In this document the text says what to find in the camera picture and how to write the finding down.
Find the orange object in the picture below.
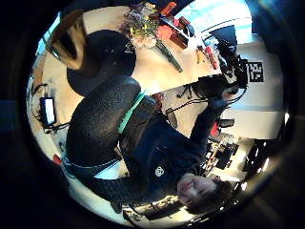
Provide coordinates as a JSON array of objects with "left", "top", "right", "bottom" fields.
[{"left": 159, "top": 1, "right": 178, "bottom": 17}]

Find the mixed flower bouquet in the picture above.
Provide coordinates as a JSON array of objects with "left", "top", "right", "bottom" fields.
[{"left": 119, "top": 2, "right": 184, "bottom": 73}]

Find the red packet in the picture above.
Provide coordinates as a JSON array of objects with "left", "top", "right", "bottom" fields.
[{"left": 204, "top": 46, "right": 221, "bottom": 71}]

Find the black floor cable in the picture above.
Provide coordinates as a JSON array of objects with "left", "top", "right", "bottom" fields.
[{"left": 164, "top": 85, "right": 213, "bottom": 116}]

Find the white cube with black markers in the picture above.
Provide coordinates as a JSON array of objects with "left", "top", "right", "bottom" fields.
[{"left": 241, "top": 57, "right": 270, "bottom": 86}]

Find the small red object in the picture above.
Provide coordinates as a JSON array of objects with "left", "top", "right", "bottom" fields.
[{"left": 51, "top": 154, "right": 64, "bottom": 167}]

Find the the person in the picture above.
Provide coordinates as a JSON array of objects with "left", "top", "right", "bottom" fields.
[{"left": 119, "top": 94, "right": 236, "bottom": 216}]

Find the dark red box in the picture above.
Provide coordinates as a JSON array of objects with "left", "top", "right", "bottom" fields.
[{"left": 169, "top": 15, "right": 195, "bottom": 51}]

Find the small lit screen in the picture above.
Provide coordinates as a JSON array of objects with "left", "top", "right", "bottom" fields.
[{"left": 39, "top": 96, "right": 57, "bottom": 127}]

